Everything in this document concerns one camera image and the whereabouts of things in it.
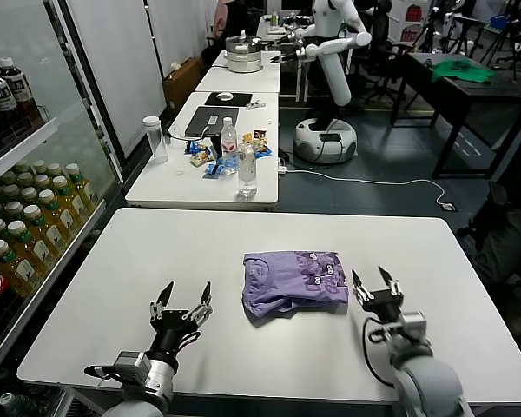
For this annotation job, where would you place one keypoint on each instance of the small metal clip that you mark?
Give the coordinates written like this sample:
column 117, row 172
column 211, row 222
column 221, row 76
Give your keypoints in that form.
column 255, row 104

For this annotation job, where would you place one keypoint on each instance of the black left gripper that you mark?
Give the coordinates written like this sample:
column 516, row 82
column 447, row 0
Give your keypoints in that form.
column 173, row 328

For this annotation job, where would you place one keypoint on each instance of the person in black clothes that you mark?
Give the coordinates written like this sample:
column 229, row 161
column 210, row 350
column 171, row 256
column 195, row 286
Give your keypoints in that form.
column 499, row 252

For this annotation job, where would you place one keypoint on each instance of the dark tea bottle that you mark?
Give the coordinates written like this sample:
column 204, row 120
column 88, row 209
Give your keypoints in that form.
column 17, row 87
column 0, row 96

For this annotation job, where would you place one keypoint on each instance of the black mouse pad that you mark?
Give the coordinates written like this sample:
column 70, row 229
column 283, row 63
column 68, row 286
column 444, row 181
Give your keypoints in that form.
column 239, row 99

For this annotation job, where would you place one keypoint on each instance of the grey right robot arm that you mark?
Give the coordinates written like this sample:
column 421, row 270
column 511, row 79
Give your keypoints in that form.
column 430, row 382

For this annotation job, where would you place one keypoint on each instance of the white power strip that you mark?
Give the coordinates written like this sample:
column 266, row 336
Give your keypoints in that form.
column 282, row 166

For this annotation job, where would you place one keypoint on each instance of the black camera tripod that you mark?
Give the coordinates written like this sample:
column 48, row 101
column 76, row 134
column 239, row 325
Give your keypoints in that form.
column 427, row 30

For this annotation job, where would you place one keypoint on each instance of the black office chair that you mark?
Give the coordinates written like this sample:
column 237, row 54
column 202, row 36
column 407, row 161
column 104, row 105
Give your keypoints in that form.
column 380, row 48

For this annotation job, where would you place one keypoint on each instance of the brown cardboard box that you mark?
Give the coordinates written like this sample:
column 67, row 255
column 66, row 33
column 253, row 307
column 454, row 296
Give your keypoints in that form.
column 180, row 84

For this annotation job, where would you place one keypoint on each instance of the green-cap drink bottle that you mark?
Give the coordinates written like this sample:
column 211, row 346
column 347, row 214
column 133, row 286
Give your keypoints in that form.
column 11, row 403

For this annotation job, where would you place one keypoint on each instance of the person in pink top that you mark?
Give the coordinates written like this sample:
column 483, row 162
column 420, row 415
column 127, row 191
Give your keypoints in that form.
column 220, row 17

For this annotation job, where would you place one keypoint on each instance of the colourful printed snack packet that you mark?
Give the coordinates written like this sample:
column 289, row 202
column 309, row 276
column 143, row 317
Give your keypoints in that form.
column 260, row 135

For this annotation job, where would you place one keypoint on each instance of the white table with pot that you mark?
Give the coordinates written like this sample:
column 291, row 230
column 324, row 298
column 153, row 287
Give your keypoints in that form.
column 243, row 82

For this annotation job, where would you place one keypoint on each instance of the white humanoid robot arm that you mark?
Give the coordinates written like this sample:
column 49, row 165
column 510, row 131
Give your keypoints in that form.
column 300, row 34
column 331, row 47

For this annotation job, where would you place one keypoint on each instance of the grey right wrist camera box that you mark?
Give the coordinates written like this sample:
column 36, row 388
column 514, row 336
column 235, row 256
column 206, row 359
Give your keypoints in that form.
column 413, row 324

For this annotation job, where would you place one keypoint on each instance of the white table with snacks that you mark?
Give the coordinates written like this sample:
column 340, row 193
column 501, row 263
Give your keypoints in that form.
column 170, row 187

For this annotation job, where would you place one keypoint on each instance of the dark grey laptop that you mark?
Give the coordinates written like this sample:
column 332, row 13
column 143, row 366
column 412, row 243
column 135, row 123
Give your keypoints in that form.
column 209, row 123

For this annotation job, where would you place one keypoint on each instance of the red-print white cartons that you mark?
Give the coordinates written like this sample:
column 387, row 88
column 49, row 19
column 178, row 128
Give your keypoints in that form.
column 410, row 19

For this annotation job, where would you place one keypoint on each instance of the glass-door beverage cabinet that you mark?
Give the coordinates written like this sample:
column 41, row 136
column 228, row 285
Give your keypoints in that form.
column 26, row 145

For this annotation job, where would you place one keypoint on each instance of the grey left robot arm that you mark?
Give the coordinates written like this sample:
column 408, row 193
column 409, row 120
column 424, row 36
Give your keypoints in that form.
column 152, row 391

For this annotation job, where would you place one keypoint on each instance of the clear unlabelled water bottle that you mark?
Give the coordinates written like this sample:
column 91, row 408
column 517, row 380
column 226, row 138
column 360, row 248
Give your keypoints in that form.
column 247, row 174

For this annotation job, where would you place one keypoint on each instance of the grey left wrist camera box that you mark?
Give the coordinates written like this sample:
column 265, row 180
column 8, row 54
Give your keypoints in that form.
column 131, row 368

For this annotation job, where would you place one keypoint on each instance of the red-label water bottle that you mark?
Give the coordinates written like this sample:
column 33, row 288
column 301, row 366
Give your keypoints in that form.
column 228, row 145

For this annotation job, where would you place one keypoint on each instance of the beige snack packet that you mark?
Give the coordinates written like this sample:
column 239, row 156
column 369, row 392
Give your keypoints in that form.
column 202, row 158

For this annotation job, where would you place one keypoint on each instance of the black table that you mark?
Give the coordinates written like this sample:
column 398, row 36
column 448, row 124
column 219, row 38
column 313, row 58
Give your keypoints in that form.
column 460, row 89

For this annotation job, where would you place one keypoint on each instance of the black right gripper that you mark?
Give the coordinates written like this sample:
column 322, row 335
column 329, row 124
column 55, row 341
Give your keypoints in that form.
column 384, row 303

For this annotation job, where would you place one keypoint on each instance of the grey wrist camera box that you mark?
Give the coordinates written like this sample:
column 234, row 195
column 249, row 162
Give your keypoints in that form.
column 413, row 324
column 131, row 368

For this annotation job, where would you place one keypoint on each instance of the white partition panel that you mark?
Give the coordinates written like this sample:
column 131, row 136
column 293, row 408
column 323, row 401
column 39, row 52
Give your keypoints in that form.
column 113, row 65
column 178, row 26

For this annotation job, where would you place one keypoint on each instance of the yellow snack packet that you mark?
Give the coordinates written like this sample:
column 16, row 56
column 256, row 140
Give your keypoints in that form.
column 247, row 138

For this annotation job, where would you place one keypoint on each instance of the tall clear cylinder container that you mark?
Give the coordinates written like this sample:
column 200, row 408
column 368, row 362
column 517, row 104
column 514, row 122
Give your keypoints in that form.
column 156, row 141

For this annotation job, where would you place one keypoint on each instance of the blue snack packet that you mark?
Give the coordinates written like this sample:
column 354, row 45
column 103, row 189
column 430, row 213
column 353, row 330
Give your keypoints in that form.
column 194, row 147
column 215, row 169
column 263, row 150

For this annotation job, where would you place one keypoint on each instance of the white wheeled humanoid robot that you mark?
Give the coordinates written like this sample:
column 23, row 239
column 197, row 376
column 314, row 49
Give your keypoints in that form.
column 335, row 78

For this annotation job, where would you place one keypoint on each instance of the small green bottle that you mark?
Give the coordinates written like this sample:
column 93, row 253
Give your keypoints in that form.
column 274, row 19

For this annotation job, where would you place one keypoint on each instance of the silver cooking pot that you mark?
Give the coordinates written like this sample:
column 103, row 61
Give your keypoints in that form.
column 243, row 61

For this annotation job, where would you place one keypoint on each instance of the purple T-shirt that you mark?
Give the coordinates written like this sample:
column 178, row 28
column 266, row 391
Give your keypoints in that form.
column 286, row 282

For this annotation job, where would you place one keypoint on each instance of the green cloth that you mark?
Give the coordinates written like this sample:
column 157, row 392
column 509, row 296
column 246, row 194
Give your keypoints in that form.
column 460, row 71

